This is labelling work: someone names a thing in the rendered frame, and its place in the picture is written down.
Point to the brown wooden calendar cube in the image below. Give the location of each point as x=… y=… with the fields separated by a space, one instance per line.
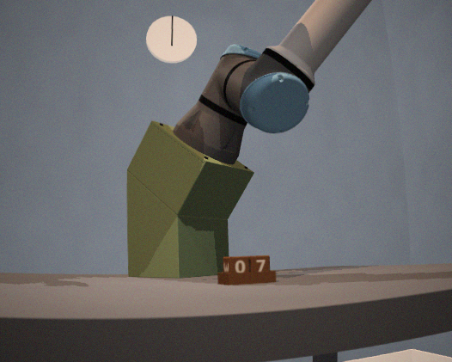
x=236 y=264
x=259 y=263

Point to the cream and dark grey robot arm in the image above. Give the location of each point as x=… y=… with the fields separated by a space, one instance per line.
x=267 y=91

